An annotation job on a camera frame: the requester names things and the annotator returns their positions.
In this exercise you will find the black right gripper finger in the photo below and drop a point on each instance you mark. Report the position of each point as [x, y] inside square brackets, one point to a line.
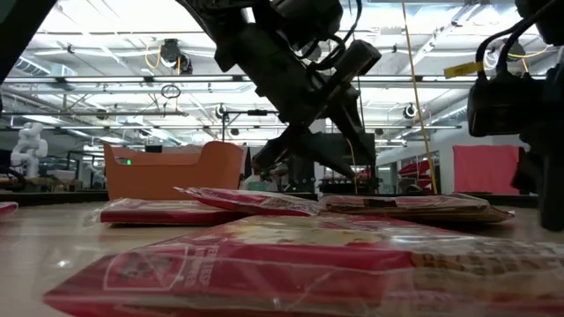
[553, 198]

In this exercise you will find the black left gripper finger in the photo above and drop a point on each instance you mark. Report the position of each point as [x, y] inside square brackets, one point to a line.
[282, 147]
[352, 141]

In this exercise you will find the red Orville popcorn bag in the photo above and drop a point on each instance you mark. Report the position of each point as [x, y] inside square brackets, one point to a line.
[286, 268]
[6, 209]
[414, 207]
[255, 202]
[167, 213]

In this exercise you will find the orange plastic basket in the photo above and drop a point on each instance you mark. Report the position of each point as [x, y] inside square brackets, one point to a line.
[176, 176]

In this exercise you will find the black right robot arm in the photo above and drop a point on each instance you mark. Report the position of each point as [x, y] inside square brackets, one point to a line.
[551, 17]

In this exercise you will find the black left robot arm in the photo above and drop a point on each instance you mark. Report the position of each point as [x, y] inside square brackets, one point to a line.
[247, 26]

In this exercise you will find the small red background item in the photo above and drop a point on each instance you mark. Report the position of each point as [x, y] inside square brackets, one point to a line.
[416, 168]

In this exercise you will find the red fabric panel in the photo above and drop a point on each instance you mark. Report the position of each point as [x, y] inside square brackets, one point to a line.
[484, 169]

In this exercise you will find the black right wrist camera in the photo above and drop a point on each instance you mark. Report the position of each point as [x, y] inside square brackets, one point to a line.
[502, 105]

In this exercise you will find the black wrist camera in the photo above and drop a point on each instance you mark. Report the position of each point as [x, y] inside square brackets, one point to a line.
[359, 57]
[502, 105]

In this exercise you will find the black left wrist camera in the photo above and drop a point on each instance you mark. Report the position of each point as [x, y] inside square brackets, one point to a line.
[359, 57]

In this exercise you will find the black aluminium table frame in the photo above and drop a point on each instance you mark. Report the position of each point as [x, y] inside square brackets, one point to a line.
[53, 197]

